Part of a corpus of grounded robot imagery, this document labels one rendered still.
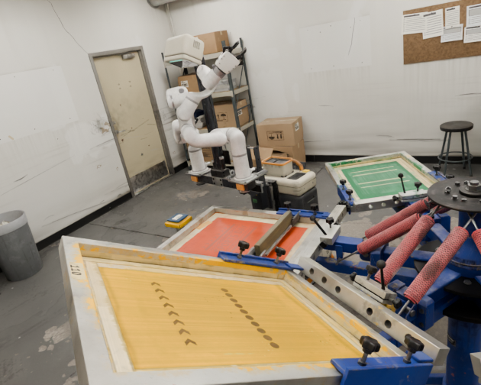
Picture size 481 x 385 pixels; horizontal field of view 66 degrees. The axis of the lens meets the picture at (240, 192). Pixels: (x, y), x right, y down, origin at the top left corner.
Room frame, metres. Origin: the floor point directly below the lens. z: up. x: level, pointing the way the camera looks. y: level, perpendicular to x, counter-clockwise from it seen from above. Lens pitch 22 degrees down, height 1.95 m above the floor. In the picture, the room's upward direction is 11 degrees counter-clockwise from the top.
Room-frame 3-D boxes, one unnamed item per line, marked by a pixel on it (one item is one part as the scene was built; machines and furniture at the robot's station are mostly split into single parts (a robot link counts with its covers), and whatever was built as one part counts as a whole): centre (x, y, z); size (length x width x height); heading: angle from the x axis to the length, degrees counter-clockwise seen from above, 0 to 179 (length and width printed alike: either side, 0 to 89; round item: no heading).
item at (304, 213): (1.87, -0.32, 0.98); 0.30 x 0.05 x 0.07; 54
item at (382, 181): (2.08, -0.90, 1.05); 1.08 x 0.61 x 0.23; 174
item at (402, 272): (1.53, -0.31, 0.89); 1.24 x 0.06 x 0.06; 54
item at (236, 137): (2.26, -0.04, 1.37); 0.13 x 0.10 x 0.16; 11
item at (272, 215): (1.79, 0.04, 0.97); 0.79 x 0.58 x 0.04; 54
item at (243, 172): (2.27, -0.05, 1.21); 0.16 x 0.13 x 0.15; 133
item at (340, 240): (1.46, -0.42, 1.02); 0.17 x 0.06 x 0.05; 54
